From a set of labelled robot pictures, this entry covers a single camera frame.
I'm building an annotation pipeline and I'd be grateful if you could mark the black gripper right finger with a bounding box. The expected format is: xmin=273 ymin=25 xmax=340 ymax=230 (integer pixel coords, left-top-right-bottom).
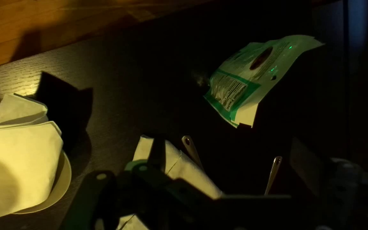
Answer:
xmin=290 ymin=138 xmax=368 ymax=230

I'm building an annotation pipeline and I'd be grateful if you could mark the green white plastic package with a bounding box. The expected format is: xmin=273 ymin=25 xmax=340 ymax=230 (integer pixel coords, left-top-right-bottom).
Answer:
xmin=205 ymin=34 xmax=322 ymax=128

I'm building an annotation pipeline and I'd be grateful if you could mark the folded white napkin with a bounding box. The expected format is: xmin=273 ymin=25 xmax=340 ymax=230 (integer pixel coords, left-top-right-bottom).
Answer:
xmin=117 ymin=137 xmax=224 ymax=230

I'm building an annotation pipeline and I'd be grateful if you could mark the white cloth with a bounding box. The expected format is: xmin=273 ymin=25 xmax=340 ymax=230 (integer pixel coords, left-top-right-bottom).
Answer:
xmin=0 ymin=94 xmax=63 ymax=217

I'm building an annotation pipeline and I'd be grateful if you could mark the white plate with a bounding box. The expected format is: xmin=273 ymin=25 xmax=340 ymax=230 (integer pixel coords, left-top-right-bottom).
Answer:
xmin=18 ymin=152 xmax=72 ymax=215

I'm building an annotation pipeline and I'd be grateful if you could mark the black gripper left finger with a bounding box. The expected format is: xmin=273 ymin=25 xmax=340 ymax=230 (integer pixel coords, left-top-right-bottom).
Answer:
xmin=60 ymin=171 xmax=119 ymax=230

